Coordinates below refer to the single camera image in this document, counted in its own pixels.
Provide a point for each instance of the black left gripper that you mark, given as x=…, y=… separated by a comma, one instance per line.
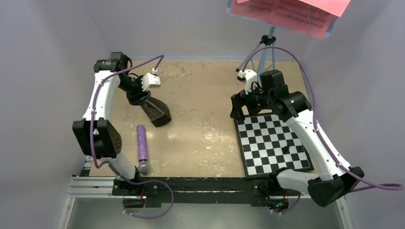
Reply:
x=139, y=96

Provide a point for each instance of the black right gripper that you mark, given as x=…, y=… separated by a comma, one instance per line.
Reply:
x=239, y=100

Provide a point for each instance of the black metronome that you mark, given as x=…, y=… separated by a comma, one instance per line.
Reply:
x=157, y=111

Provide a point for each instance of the purple glitter microphone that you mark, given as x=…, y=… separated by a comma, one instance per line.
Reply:
x=142, y=149

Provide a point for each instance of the pink sheet music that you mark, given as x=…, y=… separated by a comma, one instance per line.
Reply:
x=311, y=17

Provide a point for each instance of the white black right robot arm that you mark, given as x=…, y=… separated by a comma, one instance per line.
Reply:
x=268, y=91

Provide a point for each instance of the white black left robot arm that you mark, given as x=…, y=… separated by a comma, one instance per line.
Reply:
x=95, y=133

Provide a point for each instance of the black white chessboard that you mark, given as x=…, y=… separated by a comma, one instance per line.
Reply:
x=261, y=139

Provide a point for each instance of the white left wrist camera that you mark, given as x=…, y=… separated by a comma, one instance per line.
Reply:
x=150, y=80

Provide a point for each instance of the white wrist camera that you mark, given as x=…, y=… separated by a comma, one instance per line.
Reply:
x=150, y=80
x=249, y=78

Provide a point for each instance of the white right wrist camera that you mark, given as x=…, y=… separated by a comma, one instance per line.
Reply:
x=249, y=78

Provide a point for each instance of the black base frame rail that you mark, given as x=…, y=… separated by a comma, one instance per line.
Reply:
x=202, y=190

